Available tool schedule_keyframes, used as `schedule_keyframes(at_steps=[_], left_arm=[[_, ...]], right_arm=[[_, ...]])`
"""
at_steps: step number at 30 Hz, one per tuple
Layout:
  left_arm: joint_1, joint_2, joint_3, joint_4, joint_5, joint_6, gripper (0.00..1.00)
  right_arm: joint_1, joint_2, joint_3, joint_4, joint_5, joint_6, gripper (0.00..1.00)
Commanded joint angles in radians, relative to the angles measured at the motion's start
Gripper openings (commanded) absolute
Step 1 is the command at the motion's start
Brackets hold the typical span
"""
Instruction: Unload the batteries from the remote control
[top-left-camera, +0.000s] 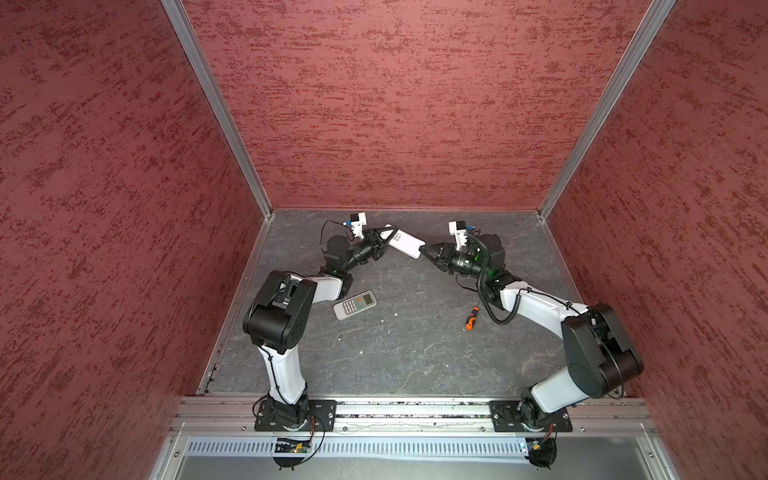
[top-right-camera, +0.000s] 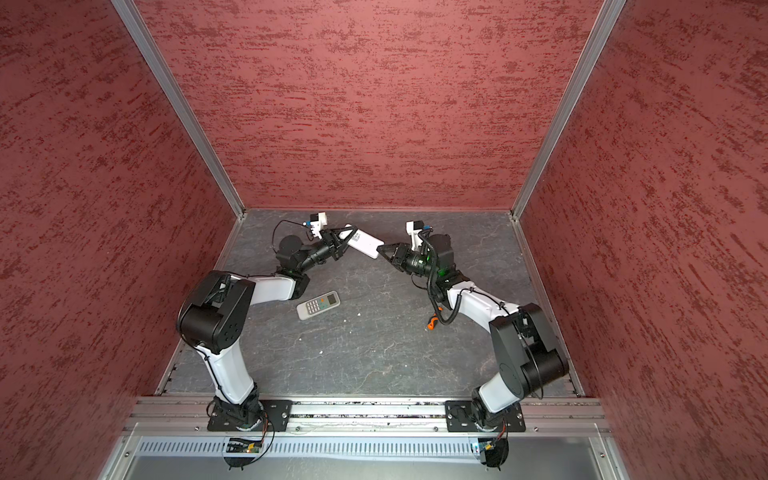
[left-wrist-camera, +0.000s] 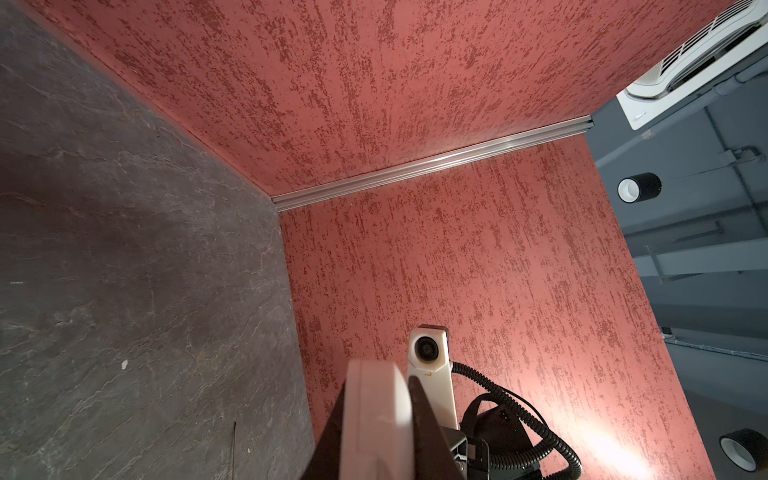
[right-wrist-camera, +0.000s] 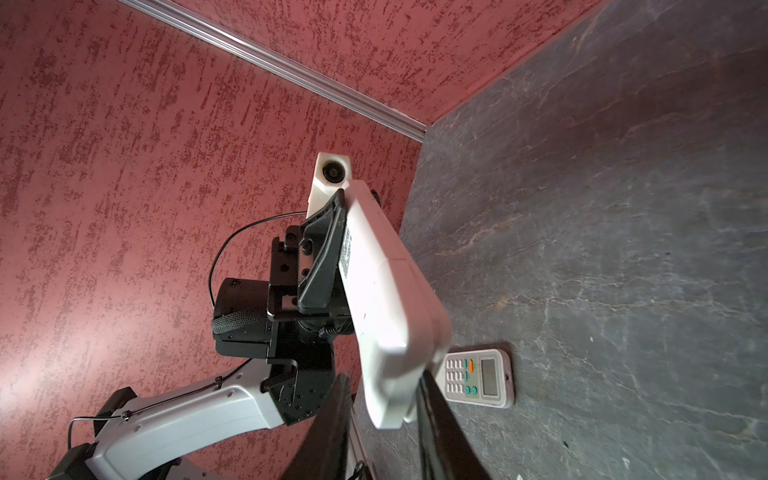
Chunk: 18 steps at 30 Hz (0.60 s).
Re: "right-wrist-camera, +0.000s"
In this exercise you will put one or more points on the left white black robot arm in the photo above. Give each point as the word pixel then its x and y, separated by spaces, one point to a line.
pixel 280 330

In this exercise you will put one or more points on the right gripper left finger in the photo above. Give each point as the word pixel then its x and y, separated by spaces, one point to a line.
pixel 324 452

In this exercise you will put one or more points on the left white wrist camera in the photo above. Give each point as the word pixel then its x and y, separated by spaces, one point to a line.
pixel 331 172

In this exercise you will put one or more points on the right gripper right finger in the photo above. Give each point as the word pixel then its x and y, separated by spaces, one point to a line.
pixel 444 450

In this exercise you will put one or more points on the left aluminium corner post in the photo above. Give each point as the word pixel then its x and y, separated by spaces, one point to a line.
pixel 194 24

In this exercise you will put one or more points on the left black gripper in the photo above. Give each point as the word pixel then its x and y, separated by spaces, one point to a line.
pixel 304 280

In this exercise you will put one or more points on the grey remote control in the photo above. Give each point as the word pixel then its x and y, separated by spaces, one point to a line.
pixel 477 377

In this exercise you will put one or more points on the white AC remote control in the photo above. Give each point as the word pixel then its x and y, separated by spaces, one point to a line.
pixel 402 328

